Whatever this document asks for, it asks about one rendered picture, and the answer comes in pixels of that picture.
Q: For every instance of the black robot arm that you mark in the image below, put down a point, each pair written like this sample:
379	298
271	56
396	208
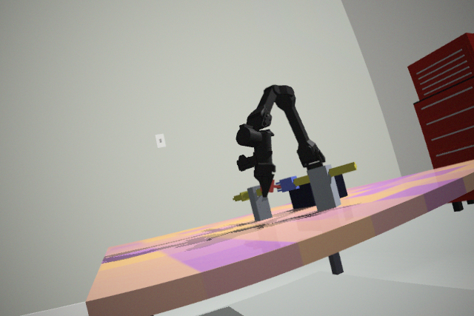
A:
251	135

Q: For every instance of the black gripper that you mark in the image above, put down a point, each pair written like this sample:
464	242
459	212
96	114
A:
264	169

